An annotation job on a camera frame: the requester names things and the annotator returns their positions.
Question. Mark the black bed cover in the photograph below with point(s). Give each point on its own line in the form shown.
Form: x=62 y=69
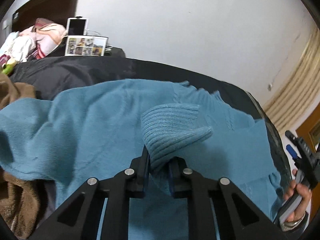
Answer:
x=75 y=72

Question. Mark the white tablet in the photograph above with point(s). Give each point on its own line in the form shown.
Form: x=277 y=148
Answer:
x=76 y=27

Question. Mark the pale blue patterned quilt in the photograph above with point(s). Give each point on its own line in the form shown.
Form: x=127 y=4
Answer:
x=12 y=38

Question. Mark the dark nightstand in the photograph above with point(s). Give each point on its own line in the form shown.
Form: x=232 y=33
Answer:
x=116 y=53

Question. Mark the dark wooden headboard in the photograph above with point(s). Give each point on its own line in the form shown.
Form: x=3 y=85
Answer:
x=50 y=7

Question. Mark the photo collage frame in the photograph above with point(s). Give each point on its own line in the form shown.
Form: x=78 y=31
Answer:
x=85 y=46

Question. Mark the pale pink garment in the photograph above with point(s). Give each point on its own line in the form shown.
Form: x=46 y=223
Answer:
x=27 y=32

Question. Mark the teal knit sweater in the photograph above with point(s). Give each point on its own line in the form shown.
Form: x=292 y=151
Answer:
x=100 y=130

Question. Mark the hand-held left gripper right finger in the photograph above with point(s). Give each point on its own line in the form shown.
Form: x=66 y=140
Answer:
x=180 y=180

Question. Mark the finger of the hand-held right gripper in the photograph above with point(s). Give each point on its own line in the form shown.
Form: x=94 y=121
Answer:
x=292 y=135
x=291 y=151

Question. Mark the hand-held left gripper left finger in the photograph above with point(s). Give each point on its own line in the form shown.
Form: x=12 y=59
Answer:
x=140 y=180

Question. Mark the brown fleece blanket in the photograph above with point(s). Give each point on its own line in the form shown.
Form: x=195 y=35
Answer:
x=20 y=205

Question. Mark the white garment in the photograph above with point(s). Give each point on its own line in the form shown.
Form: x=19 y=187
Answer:
x=21 y=48

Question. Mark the green plush toy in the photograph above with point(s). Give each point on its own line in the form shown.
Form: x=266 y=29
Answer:
x=7 y=67

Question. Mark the wooden cabinet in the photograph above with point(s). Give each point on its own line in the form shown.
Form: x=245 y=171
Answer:
x=303 y=127

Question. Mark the beige curtain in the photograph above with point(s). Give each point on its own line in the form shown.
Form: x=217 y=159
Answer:
x=297 y=85

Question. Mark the pile of pink white clothes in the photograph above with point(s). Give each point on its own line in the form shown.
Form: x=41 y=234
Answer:
x=47 y=37

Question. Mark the person's right hand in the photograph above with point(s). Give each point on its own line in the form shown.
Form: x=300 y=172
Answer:
x=303 y=200

